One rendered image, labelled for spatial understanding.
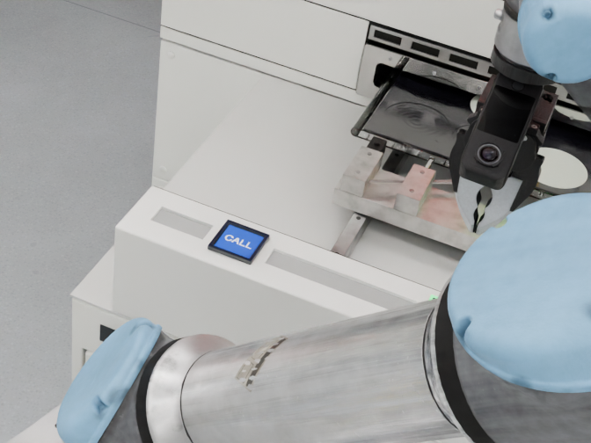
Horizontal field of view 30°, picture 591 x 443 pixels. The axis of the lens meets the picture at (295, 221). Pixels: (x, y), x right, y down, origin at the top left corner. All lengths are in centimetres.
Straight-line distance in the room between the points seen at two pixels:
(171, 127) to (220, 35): 23
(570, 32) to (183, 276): 61
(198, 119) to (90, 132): 115
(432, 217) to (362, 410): 87
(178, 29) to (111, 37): 163
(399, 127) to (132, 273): 52
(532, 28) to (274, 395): 36
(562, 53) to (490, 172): 17
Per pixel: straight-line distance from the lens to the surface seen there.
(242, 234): 132
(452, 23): 173
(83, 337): 148
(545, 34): 89
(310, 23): 181
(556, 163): 168
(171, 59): 196
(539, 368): 56
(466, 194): 114
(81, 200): 288
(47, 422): 129
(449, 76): 175
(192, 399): 80
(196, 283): 131
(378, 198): 155
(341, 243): 151
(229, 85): 193
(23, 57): 344
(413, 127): 167
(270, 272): 128
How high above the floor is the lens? 181
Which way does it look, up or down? 39 degrees down
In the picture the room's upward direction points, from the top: 10 degrees clockwise
